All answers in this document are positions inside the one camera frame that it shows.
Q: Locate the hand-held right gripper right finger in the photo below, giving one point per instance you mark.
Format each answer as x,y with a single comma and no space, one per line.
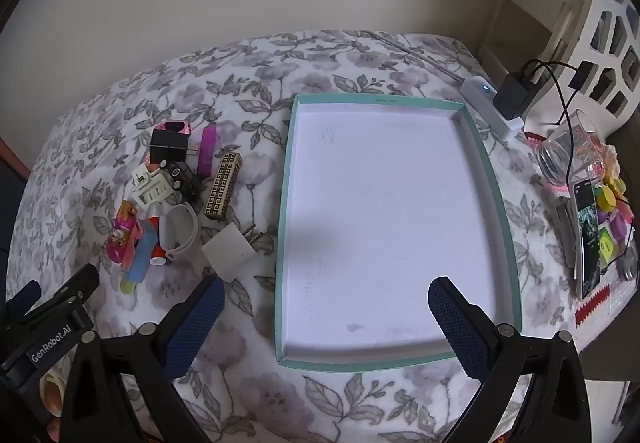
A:
460,328

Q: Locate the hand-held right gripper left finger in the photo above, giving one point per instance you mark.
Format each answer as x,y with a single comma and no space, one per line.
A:
195,323

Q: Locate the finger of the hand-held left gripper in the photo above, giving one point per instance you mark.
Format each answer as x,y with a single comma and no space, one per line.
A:
75,285
25,297

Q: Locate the pink toy figure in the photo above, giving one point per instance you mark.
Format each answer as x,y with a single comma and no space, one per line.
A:
121,235

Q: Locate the red glue bottle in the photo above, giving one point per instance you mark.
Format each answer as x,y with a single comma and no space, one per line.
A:
158,254

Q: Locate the teal-rimmed white box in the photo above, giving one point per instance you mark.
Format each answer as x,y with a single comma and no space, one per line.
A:
380,223

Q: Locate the pink smartwatch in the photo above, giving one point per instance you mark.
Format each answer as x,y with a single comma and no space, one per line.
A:
172,127

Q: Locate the person's left hand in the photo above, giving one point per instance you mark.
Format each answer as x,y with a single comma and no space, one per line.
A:
52,390

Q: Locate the blue orange correction tape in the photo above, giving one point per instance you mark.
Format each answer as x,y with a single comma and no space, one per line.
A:
141,255

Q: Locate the white charger plug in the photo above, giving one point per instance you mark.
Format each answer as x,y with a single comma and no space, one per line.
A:
227,250

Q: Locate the white wristband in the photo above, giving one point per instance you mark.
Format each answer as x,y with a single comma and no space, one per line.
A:
179,233

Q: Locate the white hair claw clip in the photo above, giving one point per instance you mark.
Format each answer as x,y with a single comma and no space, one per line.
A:
150,190

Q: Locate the red white trimmed cloth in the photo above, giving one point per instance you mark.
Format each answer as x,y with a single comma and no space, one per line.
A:
595,308

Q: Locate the brown wooden board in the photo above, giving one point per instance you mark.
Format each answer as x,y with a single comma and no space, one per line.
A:
12,155

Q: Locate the black toy car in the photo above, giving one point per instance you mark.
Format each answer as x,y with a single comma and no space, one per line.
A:
184,177

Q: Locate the smartphone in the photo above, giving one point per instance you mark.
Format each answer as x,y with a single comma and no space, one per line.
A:
587,238

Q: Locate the black charger plug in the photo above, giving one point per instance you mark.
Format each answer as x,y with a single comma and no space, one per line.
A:
167,147

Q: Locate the pile of colourful toy blocks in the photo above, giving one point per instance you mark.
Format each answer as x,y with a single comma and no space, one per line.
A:
612,218

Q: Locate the clear glass cup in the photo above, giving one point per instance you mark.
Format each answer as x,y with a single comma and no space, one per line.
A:
570,148

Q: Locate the white power strip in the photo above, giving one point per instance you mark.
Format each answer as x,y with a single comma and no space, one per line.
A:
492,109

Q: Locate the black power adapter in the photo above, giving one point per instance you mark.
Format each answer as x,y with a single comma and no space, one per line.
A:
512,95

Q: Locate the floral fleece blanket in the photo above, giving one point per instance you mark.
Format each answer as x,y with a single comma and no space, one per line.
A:
250,63

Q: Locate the white lattice basket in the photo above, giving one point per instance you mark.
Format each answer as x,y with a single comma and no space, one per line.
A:
610,33

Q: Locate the white wooden rack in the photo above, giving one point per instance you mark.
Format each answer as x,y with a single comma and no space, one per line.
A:
540,3

